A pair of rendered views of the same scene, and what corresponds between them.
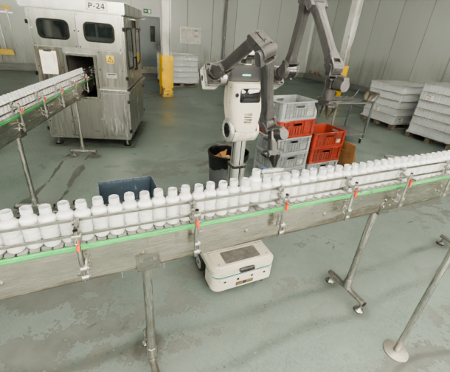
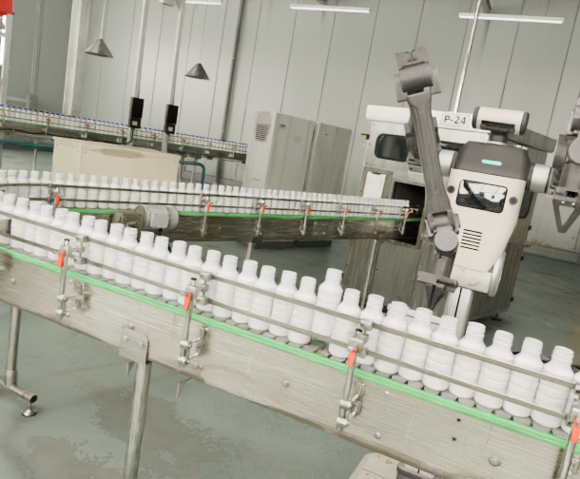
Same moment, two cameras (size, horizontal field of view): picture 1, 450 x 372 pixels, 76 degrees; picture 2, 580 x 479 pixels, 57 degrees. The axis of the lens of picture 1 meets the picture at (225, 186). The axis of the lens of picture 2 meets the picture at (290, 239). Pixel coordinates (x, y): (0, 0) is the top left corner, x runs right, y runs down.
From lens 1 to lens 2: 1.15 m
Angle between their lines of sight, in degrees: 51
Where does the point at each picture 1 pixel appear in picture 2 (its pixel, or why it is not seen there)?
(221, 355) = not seen: outside the picture
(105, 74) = not seen: hidden behind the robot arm
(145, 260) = (130, 340)
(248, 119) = (471, 242)
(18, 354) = (48, 454)
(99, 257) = (88, 302)
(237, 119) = not seen: hidden behind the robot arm
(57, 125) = (352, 274)
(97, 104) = (412, 257)
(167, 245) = (162, 333)
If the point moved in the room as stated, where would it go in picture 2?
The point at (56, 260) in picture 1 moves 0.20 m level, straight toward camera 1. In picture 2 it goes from (55, 279) to (5, 294)
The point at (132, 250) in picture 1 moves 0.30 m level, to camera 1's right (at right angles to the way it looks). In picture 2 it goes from (121, 314) to (164, 355)
